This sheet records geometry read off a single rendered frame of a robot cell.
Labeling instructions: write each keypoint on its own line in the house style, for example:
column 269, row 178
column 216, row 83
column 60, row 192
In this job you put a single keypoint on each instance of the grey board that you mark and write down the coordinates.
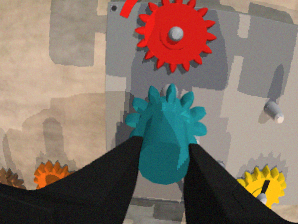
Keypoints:
column 248, row 86

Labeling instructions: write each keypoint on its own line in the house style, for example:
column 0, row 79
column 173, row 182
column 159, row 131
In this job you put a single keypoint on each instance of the teal gear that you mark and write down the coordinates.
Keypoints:
column 168, row 126

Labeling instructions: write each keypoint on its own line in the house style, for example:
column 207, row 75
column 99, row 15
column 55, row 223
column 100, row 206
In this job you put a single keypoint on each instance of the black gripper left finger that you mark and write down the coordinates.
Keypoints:
column 99, row 193

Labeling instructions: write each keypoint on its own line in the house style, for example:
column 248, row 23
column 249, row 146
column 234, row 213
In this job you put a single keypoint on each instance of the orange gear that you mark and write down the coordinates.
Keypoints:
column 47, row 174

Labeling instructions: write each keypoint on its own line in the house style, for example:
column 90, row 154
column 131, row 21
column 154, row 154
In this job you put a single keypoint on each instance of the brown gear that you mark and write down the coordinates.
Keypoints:
column 7, row 179

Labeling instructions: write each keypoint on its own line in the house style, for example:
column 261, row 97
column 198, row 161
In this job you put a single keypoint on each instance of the yellow gear with black stripe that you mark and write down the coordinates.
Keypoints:
column 269, row 182

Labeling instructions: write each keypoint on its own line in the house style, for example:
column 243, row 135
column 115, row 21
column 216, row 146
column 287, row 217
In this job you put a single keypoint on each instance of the red gear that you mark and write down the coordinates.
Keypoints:
column 157, row 28

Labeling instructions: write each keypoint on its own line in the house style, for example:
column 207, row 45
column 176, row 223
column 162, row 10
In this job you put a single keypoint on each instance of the red curved arrow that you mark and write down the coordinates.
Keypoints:
column 128, row 6

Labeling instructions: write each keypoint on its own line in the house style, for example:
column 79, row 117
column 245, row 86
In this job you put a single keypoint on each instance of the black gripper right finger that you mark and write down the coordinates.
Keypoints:
column 212, row 196

